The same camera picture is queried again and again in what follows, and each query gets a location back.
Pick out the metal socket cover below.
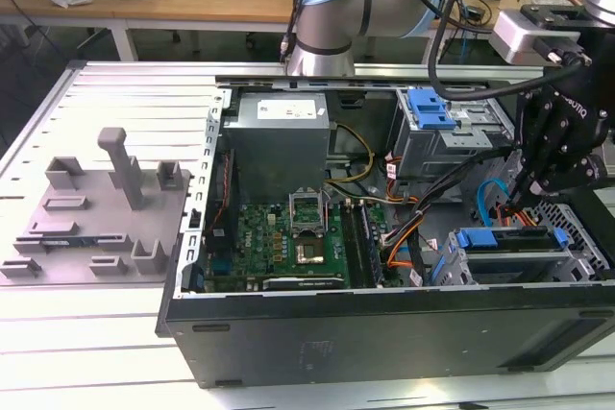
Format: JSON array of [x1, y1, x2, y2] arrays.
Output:
[[287, 191, 331, 238]]

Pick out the green motherboard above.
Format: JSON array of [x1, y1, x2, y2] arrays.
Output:
[[204, 198, 400, 294]]

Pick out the grey optical drive cage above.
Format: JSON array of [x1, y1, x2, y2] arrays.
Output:
[[388, 87, 520, 181]]

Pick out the black hanging cable with connector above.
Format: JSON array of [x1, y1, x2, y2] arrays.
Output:
[[278, 0, 323, 65]]

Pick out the grey power supply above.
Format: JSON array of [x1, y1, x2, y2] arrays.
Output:
[[221, 92, 332, 203]]

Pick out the blue plastic drive latch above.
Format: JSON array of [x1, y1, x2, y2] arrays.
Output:
[[406, 87, 456, 132]]

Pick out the grey parts rack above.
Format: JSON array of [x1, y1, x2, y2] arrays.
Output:
[[0, 127, 193, 289]]

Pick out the blue data wire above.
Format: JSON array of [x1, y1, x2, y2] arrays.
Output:
[[475, 178, 513, 229]]

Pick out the black open PC case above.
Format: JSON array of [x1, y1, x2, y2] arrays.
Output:
[[154, 63, 615, 390]]

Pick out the orange power wire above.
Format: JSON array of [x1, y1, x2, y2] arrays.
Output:
[[494, 203, 535, 229]]

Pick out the black cable bundle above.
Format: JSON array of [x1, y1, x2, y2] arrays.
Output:
[[381, 148, 518, 257]]

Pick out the blue network cable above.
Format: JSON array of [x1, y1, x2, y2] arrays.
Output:
[[458, 0, 472, 54]]

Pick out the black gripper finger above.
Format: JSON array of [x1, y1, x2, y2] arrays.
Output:
[[521, 140, 607, 209], [507, 87, 554, 207]]

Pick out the long wooden desk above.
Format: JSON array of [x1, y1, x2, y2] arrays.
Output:
[[0, 0, 615, 65]]

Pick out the orange red wire bundle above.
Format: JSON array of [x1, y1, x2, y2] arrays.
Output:
[[383, 217, 433, 270]]

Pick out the CPU socket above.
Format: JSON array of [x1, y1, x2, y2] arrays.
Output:
[[293, 232, 326, 267]]

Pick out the yellow power wires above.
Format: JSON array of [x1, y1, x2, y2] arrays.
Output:
[[326, 124, 376, 185]]

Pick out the black RAM stick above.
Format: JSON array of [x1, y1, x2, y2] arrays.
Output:
[[341, 202, 372, 289], [359, 203, 386, 286]]

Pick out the grey metal disk bay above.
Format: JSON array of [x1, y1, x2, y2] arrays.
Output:
[[431, 225, 606, 286]]

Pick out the black camera cable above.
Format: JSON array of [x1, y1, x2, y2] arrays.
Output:
[[427, 0, 549, 102]]

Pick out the RAM stick with blue label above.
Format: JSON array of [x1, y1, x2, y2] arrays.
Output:
[[41, 236, 100, 247]]

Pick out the black graphics card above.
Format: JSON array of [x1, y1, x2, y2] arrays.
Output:
[[261, 275, 347, 292]]

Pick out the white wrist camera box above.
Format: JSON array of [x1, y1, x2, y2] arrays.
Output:
[[489, 4, 586, 65]]

